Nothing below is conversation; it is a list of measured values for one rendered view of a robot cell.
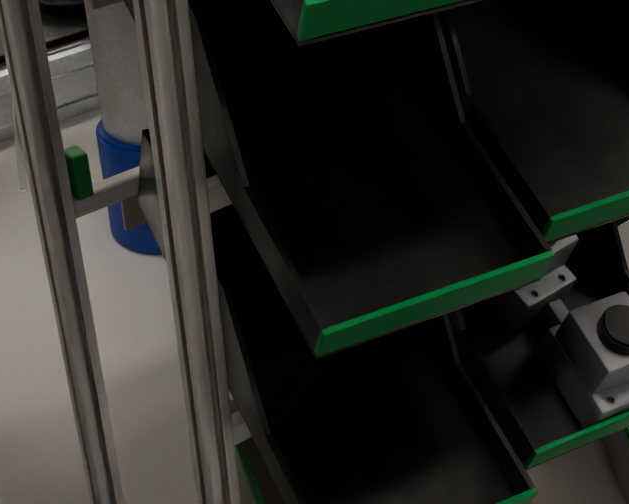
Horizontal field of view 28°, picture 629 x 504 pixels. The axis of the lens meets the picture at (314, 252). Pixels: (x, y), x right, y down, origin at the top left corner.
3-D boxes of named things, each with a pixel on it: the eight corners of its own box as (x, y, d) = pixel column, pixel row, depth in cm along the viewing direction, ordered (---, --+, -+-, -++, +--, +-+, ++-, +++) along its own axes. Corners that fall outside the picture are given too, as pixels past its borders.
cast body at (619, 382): (642, 412, 79) (686, 357, 73) (586, 436, 77) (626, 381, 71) (571, 306, 83) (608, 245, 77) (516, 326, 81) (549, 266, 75)
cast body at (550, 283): (564, 303, 83) (600, 242, 77) (515, 332, 81) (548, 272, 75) (483, 213, 86) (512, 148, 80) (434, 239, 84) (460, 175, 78)
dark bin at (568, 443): (693, 401, 80) (743, 342, 74) (524, 472, 75) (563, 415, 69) (476, 87, 93) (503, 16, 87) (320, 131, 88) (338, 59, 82)
